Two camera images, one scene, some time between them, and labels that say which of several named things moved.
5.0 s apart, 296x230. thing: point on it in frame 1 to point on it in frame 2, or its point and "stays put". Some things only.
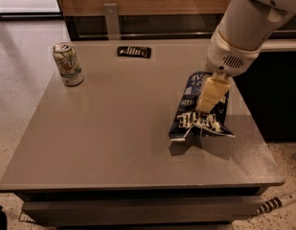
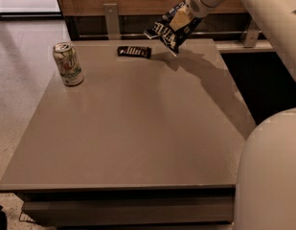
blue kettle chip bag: x=188 y=119 to x=171 y=38
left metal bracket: x=112 y=23 stays put
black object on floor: x=0 y=218 stays put
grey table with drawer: x=100 y=153 stays put
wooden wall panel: x=147 y=0 stays put
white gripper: x=228 y=57 to x=196 y=3
